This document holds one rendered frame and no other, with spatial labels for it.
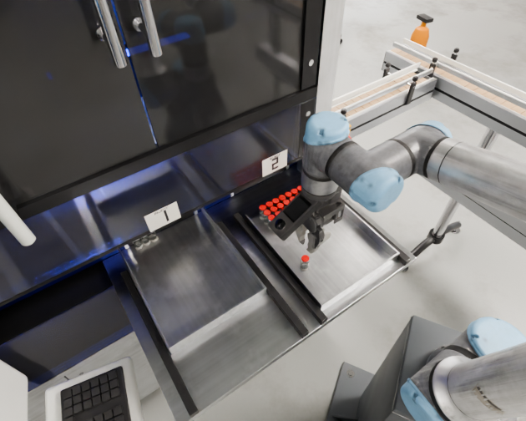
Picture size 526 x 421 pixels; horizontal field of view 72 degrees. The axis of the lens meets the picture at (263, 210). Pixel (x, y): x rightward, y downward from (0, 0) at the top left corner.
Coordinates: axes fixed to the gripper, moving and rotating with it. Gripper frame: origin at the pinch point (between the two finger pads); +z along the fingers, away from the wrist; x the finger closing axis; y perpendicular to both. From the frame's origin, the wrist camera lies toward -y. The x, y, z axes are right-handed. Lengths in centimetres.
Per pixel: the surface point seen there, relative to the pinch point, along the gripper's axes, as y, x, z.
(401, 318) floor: 60, -10, 98
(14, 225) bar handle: -50, 18, -25
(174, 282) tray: -29.3, 15.6, 10.3
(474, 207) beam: 101, 0, 52
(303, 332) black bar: -10.9, -14.1, 8.3
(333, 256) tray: 9.1, -1.9, 10.2
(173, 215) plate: -22.3, 25.3, -2.6
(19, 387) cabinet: -69, 14, 14
